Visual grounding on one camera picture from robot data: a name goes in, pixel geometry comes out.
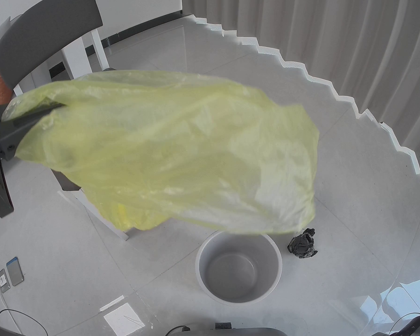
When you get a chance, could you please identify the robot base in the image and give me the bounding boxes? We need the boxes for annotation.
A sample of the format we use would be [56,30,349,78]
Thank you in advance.
[0,322,284,336]

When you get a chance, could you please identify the white chair with grey cushions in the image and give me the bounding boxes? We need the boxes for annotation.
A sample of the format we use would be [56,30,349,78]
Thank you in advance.
[0,0,130,241]

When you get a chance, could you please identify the white trash bin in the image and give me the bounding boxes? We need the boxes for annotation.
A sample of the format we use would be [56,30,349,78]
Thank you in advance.
[195,230,283,305]

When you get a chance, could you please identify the white curtain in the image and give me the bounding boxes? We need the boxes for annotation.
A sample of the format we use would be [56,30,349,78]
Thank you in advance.
[180,0,420,195]

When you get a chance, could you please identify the orange round object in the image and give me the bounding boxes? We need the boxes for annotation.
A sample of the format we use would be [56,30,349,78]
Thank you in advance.
[0,68,13,108]

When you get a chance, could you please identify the yellow plastic bag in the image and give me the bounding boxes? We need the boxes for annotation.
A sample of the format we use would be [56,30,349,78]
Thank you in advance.
[2,69,320,235]

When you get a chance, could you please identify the crumpled black plastic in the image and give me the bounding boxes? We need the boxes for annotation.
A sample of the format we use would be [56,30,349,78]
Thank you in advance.
[288,228,318,259]

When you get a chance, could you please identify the black cable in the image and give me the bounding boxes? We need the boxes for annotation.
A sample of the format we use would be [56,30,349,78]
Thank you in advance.
[164,324,191,336]
[0,308,48,336]

